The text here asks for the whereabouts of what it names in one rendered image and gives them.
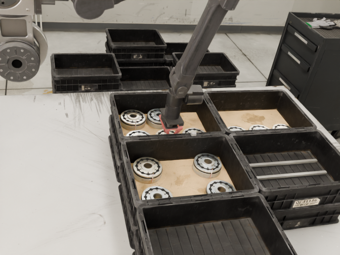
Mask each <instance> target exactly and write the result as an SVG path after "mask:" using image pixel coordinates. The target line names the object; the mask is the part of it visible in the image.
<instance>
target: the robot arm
mask: <svg viewBox="0 0 340 255"><path fill-rule="evenodd" d="M55 1H69V0H34V4H35V14H36V15H42V9H41V5H55ZM71 1H72V2H73V6H74V9H75V11H76V13H77V14H78V15H79V16H80V17H81V18H84V19H87V20H93V19H96V18H99V17H100V16H101V15H102V14H103V13H104V11H105V10H108V9H112V8H114V5H116V4H118V3H120V2H122V1H125V0H71ZM239 1H240V0H208V2H207V4H206V7H205V9H204V11H203V13H202V15H201V17H200V19H199V21H198V24H197V26H196V28H195V30H194V32H193V34H192V36H191V38H190V40H189V42H188V45H187V47H186V49H185V51H184V53H183V55H182V57H181V59H180V60H179V62H178V63H177V64H176V66H175V67H173V69H172V71H171V73H170V75H169V78H170V84H171V88H170V89H168V93H167V99H166V105H165V108H160V111H159V112H161V115H159V119H160V121H161V124H162V127H163V130H164V132H165V133H166V134H169V131H170V130H176V131H175V132H174V134H178V133H179V132H180V131H181V130H182V129H183V125H184V121H183V119H182V118H181V116H180V112H181V107H182V101H184V103H185V104H186V105H189V104H202V102H203V95H204V92H203V89H202V87H201V85H193V79H194V77H195V75H196V71H197V69H198V66H199V64H200V62H201V60H202V58H203V57H204V55H205V53H206V51H207V49H208V47H209V45H210V43H211V41H212V40H213V38H214V36H215V34H216V32H217V30H218V28H219V26H220V24H221V23H222V21H223V19H224V17H225V15H226V14H227V12H228V11H233V10H235V8H236V6H237V5H238V3H239Z"/></svg>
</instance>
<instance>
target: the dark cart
mask: <svg viewBox="0 0 340 255"><path fill-rule="evenodd" d="M323 17H324V18H325V21H326V20H328V19H330V22H333V21H335V20H340V13H310V12H289V13H288V16H287V20H286V23H285V26H284V29H283V33H282V36H281V39H280V42H279V45H278V48H277V51H276V55H275V58H274V61H273V64H272V67H271V70H270V73H269V76H268V80H267V83H266V87H268V86H285V87H286V88H287V89H288V90H289V91H290V92H291V93H292V94H293V95H294V96H295V97H296V98H297V99H298V100H299V101H300V102H301V103H302V105H303V106H304V107H305V108H306V109H307V110H308V111H309V112H310V113H311V114H312V115H313V116H314V117H315V118H316V119H317V120H318V121H319V122H320V123H321V125H322V126H323V127H324V128H325V129H326V130H327V131H332V132H331V135H332V136H333V137H334V138H335V139H338V138H339V137H340V29H338V28H333V29H325V28H312V27H310V26H309V25H308V24H306V22H313V19H314V18H318V19H319V20H321V19H322V18H323Z"/></svg>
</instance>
